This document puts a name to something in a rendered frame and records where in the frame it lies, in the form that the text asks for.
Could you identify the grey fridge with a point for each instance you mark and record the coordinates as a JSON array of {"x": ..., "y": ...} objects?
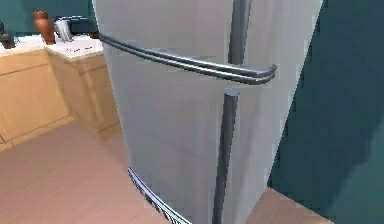
[{"x": 166, "y": 126}]

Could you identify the wooden kitchen cupboard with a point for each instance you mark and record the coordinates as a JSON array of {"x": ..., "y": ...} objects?
[{"x": 33, "y": 93}]

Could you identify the black small appliance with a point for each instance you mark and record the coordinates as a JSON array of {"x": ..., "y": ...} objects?
[{"x": 6, "y": 38}]

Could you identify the brown pepper mill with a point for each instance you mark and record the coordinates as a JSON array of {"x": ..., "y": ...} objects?
[{"x": 45, "y": 28}]

